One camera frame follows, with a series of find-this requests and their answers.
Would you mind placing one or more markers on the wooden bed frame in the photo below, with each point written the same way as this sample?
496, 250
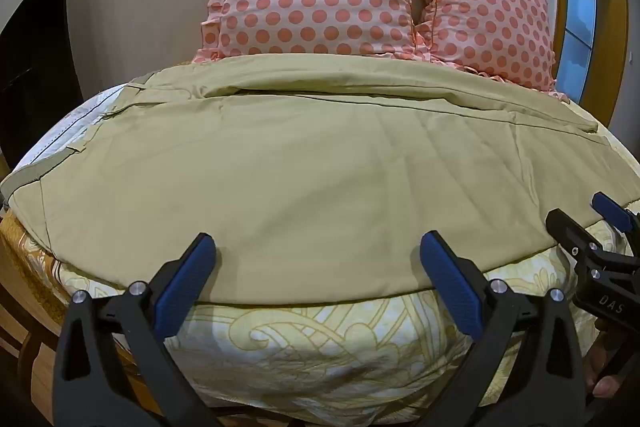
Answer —
30, 332

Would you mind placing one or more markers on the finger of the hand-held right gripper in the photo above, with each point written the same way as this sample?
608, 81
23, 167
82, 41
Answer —
570, 229
611, 209

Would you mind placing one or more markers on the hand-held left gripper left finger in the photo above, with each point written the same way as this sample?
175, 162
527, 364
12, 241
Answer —
184, 289

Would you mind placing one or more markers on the olive green blanket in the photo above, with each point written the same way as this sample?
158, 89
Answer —
300, 187

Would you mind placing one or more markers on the dark panel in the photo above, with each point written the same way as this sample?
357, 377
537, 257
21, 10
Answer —
35, 72

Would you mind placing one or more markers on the yellow floral bed sheet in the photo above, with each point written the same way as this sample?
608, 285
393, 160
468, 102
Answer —
310, 347

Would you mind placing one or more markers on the person's right hand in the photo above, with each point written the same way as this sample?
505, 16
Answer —
606, 384

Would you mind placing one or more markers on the window with yellow frame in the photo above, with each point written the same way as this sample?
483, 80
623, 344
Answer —
580, 7

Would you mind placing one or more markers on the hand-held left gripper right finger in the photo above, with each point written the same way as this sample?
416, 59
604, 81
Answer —
452, 289

